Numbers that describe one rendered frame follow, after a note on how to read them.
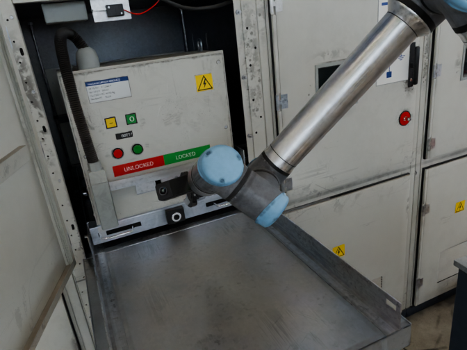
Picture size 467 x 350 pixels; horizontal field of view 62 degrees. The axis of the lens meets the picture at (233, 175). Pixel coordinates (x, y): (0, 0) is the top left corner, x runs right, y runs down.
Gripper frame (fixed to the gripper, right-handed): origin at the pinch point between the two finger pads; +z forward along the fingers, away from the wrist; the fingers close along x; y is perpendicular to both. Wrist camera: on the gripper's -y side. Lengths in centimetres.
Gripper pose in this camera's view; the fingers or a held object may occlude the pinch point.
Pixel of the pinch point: (183, 194)
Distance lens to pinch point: 116.5
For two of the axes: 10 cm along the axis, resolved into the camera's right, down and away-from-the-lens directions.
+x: -3.0, -9.5, 1.2
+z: -2.9, 2.1, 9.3
